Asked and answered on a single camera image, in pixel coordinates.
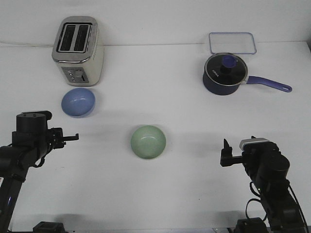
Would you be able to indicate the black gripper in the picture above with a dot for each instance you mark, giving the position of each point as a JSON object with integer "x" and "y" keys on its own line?
{"x": 227, "y": 159}
{"x": 56, "y": 140}

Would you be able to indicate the blue bowl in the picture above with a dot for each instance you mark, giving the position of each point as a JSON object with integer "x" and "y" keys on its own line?
{"x": 78, "y": 102}

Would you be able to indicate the green bowl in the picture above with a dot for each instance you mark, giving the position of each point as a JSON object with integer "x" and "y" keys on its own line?
{"x": 148, "y": 142}

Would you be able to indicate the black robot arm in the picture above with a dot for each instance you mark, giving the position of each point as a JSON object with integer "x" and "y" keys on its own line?
{"x": 267, "y": 169}
{"x": 31, "y": 142}

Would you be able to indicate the dark blue saucepan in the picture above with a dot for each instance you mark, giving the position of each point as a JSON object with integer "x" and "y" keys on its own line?
{"x": 223, "y": 90}

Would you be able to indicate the glass pot lid blue knob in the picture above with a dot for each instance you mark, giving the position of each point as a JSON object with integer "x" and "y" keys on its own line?
{"x": 226, "y": 69}

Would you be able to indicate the silver two-slot toaster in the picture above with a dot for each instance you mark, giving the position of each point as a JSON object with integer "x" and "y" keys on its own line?
{"x": 78, "y": 51}

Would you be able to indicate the clear container lid blue rim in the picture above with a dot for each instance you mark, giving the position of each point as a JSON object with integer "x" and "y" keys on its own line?
{"x": 232, "y": 42}

